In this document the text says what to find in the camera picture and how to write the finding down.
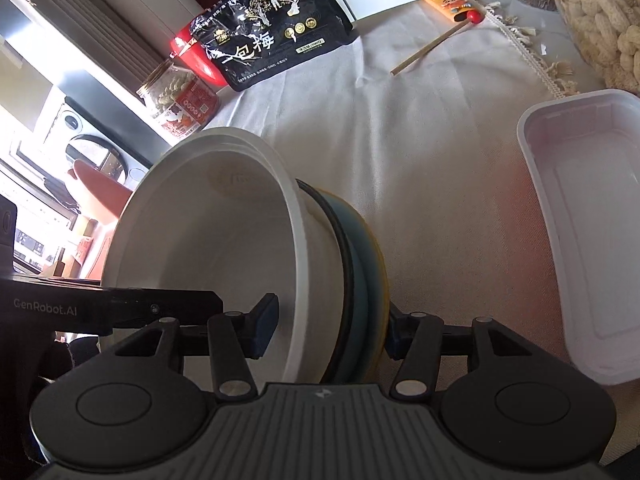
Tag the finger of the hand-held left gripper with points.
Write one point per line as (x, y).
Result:
(165, 305)

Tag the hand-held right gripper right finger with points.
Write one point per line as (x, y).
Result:
(397, 335)

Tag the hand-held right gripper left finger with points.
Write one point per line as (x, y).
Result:
(262, 325)

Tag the yellow-rimmed white bowl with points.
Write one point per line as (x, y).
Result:
(382, 290)

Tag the blue enamel bowl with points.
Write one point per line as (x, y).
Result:
(360, 280)

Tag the white plastic bowl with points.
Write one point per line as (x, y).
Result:
(200, 235)

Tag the red plastic chair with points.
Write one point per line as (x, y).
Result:
(100, 195)

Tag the white fringed tablecloth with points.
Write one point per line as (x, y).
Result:
(425, 160)

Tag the white appliance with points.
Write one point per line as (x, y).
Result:
(60, 110)

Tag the red-labelled peanut jar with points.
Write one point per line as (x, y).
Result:
(185, 105)

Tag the white rectangular plastic tray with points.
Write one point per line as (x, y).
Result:
(590, 210)

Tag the red bag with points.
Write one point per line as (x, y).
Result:
(192, 62)

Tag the wooden chopstick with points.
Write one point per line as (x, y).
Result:
(425, 50)

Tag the black snack bag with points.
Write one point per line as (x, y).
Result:
(270, 25)

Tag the orange snack packet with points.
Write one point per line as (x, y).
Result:
(445, 2)

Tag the glass jar of peanuts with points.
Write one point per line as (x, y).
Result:
(600, 20)

